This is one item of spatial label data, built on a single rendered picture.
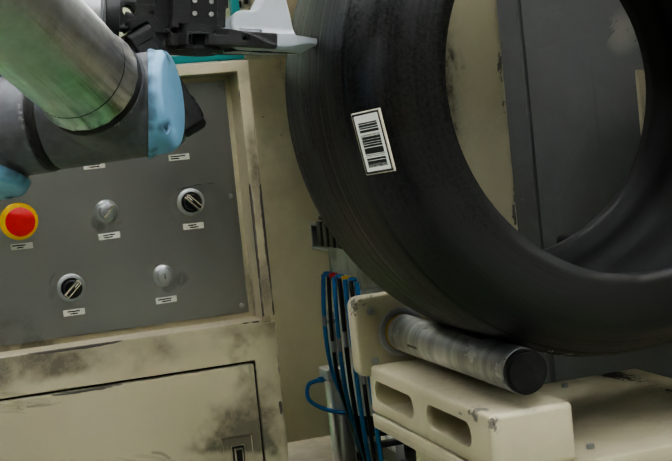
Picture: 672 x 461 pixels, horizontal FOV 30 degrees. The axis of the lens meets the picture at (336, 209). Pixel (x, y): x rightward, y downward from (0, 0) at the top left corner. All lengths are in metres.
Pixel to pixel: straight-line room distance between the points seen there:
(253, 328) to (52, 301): 0.28
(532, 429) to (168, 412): 0.68
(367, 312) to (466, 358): 0.25
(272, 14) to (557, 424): 0.49
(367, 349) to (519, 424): 0.35
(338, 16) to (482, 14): 0.43
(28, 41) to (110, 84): 0.11
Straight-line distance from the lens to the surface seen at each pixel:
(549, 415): 1.25
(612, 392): 1.57
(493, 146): 1.61
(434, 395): 1.35
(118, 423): 1.77
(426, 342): 1.41
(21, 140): 1.10
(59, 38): 0.94
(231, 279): 1.82
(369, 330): 1.53
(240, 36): 1.20
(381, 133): 1.16
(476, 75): 1.61
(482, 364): 1.27
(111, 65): 1.01
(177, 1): 1.20
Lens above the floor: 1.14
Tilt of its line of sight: 3 degrees down
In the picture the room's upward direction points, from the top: 6 degrees counter-clockwise
